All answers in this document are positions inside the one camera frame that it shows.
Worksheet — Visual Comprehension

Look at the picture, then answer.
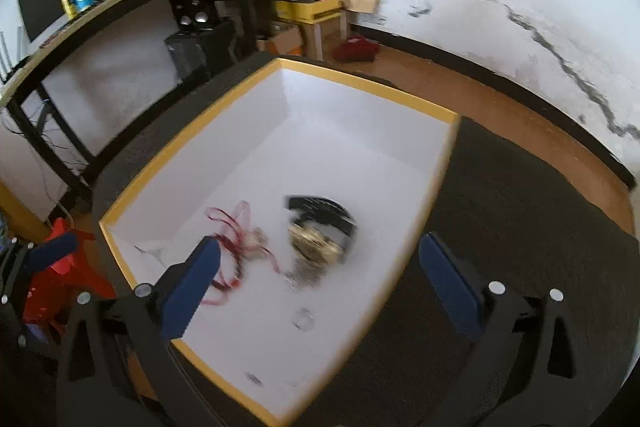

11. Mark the dark patterned table cloth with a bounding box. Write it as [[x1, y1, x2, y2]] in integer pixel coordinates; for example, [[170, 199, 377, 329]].
[[92, 53, 639, 426]]

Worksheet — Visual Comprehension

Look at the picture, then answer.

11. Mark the red cord silver pendant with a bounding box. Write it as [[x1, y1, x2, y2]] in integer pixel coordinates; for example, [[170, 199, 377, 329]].
[[201, 200, 281, 307]]

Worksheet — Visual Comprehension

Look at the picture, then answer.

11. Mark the brown cardboard box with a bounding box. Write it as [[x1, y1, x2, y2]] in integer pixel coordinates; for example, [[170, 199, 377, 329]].
[[300, 11, 348, 61]]

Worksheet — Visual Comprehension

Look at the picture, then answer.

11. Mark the black computer tower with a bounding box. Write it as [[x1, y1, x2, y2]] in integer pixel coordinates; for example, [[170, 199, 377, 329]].
[[165, 20, 238, 82]]

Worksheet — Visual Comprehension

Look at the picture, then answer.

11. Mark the silver chain necklace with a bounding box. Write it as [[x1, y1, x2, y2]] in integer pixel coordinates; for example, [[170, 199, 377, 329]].
[[284, 256, 329, 292]]

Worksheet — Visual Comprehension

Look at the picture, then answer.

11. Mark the yellow cardboard box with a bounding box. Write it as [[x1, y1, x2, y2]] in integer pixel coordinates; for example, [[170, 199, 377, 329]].
[[271, 0, 343, 24]]

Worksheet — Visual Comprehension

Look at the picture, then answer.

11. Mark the yellow-rimmed white box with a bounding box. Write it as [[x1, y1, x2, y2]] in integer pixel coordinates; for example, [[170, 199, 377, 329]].
[[99, 58, 460, 426]]

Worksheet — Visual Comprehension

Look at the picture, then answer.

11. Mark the open small cardboard box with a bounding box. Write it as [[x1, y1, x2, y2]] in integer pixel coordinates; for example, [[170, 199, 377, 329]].
[[256, 22, 304, 56]]

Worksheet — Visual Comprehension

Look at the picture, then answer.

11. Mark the black desk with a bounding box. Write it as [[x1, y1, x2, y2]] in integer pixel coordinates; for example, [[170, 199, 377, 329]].
[[0, 0, 277, 203]]

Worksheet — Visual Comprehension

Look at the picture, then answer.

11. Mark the red plastic bag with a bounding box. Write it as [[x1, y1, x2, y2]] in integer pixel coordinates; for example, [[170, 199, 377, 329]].
[[22, 218, 116, 334]]

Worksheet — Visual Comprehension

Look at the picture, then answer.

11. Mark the black speaker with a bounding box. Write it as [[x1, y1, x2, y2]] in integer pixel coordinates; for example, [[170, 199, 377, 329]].
[[169, 0, 219, 32]]

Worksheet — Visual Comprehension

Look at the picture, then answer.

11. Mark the red cloth on floor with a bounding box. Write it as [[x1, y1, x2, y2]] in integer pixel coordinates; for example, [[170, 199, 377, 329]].
[[333, 35, 381, 64]]

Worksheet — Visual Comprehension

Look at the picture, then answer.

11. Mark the yellow can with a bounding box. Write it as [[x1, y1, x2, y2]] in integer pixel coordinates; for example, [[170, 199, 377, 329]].
[[60, 0, 78, 20]]

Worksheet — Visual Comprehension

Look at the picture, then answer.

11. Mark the gold and black wristwatch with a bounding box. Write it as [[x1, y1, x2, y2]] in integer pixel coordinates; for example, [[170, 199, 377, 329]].
[[284, 195, 357, 267]]

